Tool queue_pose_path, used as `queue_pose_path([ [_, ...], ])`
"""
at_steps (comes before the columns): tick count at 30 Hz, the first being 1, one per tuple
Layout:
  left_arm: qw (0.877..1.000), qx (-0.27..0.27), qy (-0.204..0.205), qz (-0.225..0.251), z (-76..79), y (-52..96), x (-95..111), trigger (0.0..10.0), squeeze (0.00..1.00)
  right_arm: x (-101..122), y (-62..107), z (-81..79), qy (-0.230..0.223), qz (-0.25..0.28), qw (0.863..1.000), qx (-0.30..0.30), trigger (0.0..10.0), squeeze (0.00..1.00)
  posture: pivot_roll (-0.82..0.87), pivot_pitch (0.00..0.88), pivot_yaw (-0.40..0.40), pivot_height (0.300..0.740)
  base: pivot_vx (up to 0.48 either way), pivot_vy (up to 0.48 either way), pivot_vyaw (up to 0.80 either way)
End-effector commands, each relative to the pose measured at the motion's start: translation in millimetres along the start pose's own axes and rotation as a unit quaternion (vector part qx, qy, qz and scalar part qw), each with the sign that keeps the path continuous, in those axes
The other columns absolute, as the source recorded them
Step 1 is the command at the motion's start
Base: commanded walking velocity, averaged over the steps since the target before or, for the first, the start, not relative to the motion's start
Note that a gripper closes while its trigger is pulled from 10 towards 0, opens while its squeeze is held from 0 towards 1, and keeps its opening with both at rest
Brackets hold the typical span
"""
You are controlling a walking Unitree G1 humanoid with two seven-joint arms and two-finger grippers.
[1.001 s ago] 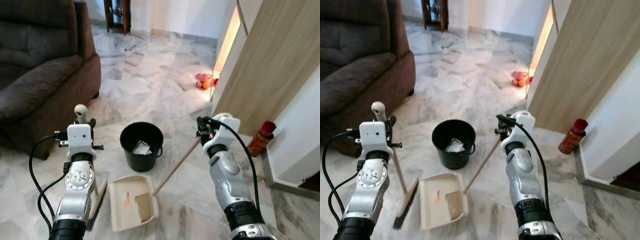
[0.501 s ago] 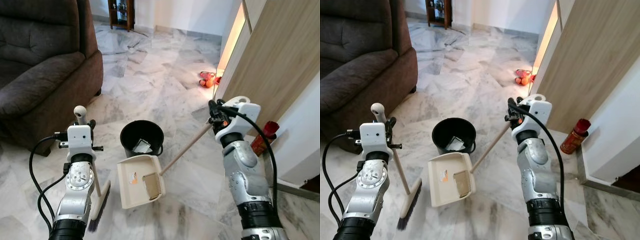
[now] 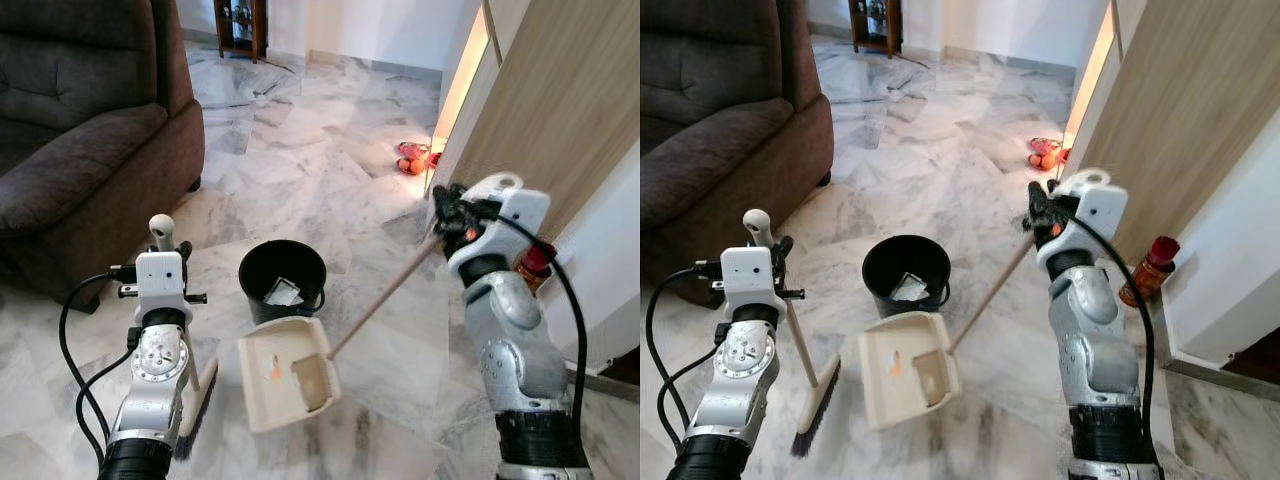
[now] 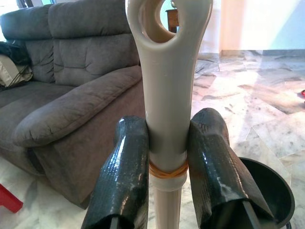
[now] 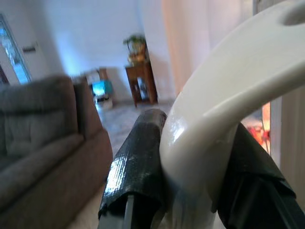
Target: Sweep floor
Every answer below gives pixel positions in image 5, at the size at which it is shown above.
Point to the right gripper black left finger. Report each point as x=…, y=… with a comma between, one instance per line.
x=135, y=162

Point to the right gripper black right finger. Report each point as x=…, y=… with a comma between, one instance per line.
x=257, y=190

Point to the red bag with oranges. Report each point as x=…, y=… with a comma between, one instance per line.
x=258, y=136

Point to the white round appliance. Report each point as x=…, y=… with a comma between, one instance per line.
x=106, y=102

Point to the light wooden cabinet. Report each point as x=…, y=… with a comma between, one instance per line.
x=290, y=119

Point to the teal box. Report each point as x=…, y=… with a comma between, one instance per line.
x=101, y=87

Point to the dark wooden side table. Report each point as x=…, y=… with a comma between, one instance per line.
x=143, y=78

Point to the brown fabric sofa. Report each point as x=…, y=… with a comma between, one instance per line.
x=43, y=148

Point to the green potted plant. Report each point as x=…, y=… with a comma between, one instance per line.
x=135, y=45

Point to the bright window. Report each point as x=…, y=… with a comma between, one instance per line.
x=14, y=62

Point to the dark wall switch plate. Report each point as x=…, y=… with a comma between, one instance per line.
x=29, y=48

